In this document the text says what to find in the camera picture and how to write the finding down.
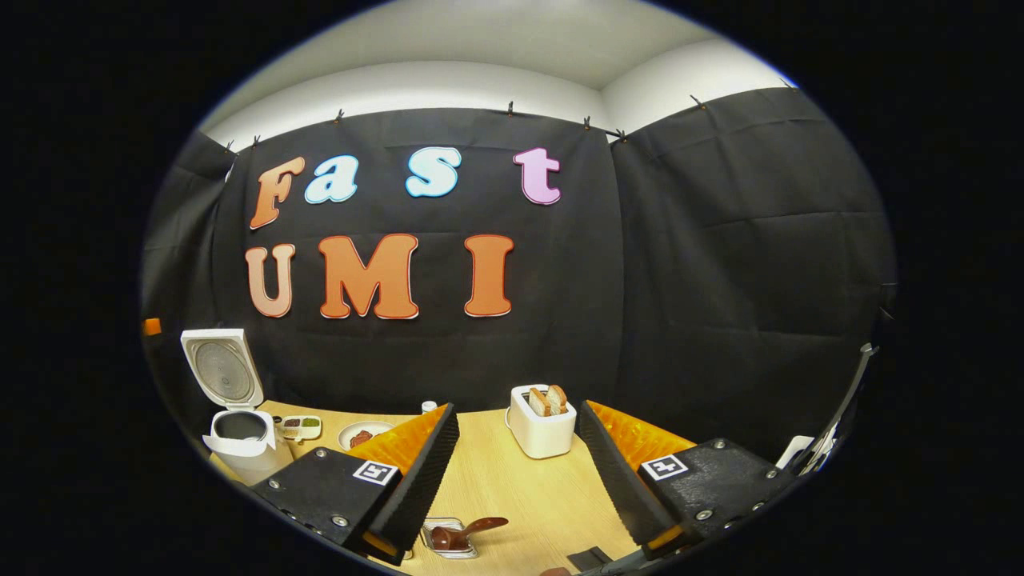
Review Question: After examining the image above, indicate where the white object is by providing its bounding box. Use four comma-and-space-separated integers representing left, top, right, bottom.
776, 434, 837, 473

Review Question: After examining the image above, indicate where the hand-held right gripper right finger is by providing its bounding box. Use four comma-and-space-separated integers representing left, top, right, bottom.
578, 399, 802, 562

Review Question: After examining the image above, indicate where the white rice cooker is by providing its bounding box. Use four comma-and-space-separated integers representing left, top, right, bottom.
180, 328, 294, 486

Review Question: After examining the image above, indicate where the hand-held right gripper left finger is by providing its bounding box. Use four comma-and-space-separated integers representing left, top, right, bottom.
250, 402, 462, 566

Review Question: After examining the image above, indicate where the metal wire chopstick holder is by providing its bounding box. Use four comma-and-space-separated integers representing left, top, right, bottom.
422, 518, 481, 559

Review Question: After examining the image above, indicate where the white toaster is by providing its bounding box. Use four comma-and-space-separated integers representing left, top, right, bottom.
509, 384, 577, 460

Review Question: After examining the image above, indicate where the black backdrop cloth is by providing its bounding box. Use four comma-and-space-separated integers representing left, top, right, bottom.
140, 86, 898, 465

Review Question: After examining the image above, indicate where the white divided grain tray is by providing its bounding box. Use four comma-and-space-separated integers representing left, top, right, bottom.
278, 415, 322, 442

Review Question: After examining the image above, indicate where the grey metal stand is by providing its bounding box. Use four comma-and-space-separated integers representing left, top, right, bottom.
800, 344, 879, 474

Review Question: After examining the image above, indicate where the brown wooden spoon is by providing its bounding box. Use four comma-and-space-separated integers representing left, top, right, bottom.
432, 517, 509, 551

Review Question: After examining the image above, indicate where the white round plate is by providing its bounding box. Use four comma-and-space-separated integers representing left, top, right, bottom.
338, 421, 397, 453

